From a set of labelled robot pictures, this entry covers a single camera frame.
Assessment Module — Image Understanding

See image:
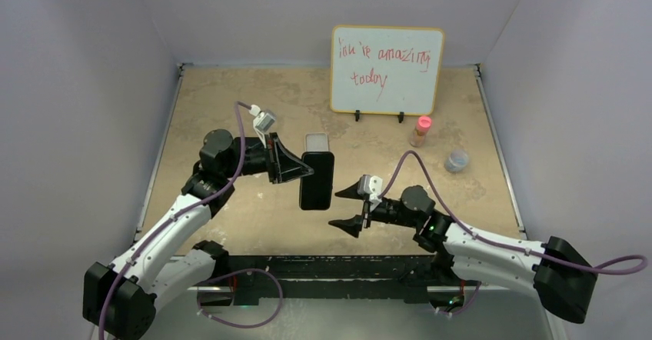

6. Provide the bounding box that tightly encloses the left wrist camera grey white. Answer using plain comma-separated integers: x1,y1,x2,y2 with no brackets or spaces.
249,105,277,147

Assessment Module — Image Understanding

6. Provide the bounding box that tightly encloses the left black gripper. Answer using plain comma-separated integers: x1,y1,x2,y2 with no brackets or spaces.
223,133,313,184

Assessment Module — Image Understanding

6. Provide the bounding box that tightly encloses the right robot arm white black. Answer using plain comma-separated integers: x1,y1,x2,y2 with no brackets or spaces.
329,175,597,324

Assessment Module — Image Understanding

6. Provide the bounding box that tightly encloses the clear round lid container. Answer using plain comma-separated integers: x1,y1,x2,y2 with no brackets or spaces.
444,149,469,174

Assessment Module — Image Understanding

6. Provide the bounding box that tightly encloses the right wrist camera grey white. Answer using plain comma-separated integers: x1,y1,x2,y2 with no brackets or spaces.
357,175,383,212

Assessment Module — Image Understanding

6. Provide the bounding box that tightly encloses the aluminium frame rail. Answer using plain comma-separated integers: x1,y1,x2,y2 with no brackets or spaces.
91,255,567,340

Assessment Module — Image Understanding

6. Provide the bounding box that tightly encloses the black phone without case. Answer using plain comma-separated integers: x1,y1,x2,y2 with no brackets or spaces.
299,152,334,211

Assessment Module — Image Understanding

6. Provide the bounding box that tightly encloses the white board yellow frame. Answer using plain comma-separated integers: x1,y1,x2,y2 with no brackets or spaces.
330,25,445,116

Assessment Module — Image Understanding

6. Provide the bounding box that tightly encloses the white phone case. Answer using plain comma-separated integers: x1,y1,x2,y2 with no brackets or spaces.
304,132,330,152

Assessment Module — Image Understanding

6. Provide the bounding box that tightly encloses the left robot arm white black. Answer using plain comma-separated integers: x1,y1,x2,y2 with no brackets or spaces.
82,129,314,339

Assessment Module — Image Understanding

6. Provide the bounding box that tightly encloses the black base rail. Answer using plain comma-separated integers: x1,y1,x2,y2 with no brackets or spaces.
195,254,482,308

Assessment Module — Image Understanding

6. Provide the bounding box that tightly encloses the pink capped small bottle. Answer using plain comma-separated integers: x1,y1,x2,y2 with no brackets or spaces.
409,115,432,147

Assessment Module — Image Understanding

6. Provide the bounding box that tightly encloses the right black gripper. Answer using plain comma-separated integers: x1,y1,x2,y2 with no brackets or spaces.
329,181,420,238

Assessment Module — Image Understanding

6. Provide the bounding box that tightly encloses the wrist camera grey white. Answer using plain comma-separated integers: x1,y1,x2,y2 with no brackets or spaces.
249,105,277,147
357,175,383,212

